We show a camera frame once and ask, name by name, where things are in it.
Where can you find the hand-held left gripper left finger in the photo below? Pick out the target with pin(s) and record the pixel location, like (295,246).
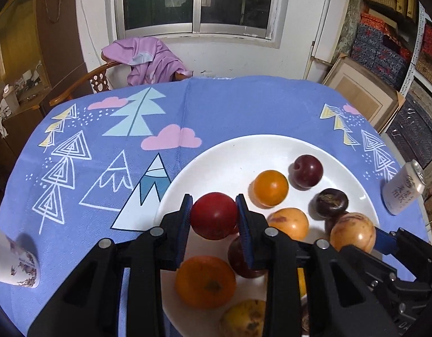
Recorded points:
(182,231)

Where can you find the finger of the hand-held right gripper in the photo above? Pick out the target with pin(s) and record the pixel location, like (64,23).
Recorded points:
(383,240)
(372,265)

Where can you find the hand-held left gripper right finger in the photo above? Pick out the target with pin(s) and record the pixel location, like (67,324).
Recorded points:
(244,231)

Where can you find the dark reddish purple fruit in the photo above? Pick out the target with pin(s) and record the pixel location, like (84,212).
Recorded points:
(237,259)

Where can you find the tan speckled passion fruit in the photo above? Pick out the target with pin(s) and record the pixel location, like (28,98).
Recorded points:
(353,231)
(244,317)
(288,223)

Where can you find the orange tomato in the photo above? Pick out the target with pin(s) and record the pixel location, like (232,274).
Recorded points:
(271,187)

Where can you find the white oval plate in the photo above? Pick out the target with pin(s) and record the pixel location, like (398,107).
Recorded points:
(230,168)

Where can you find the dark red plum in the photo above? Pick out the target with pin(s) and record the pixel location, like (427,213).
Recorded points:
(307,172)

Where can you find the pale drink can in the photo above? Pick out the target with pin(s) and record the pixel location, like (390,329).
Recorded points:
(402,193)

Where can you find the small orange mandarin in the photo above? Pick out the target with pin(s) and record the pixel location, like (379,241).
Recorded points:
(205,282)

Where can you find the small dark brown fruit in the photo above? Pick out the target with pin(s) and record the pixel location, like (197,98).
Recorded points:
(331,202)

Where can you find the blue printed tablecloth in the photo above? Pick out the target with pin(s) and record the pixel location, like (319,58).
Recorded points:
(96,147)

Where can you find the cardboard box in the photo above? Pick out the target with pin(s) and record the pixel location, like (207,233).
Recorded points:
(363,91)

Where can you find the white printed paper cup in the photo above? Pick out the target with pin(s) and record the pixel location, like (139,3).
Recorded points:
(12,263)

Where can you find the purple garment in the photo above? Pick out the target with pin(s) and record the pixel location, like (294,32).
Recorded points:
(145,56)

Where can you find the wooden chair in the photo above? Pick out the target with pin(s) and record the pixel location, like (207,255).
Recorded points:
(86,77)

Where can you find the stack of patterned boxes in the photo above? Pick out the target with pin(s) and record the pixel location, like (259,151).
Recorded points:
(381,52)

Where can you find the white metal shelf rack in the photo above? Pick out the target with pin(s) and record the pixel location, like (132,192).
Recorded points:
(414,49)

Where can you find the green stone panel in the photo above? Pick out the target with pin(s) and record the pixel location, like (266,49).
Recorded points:
(349,21)

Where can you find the wooden glass cabinet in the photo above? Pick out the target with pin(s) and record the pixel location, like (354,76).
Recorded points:
(57,42)

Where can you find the sliding window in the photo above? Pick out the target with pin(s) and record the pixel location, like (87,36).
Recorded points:
(201,0)

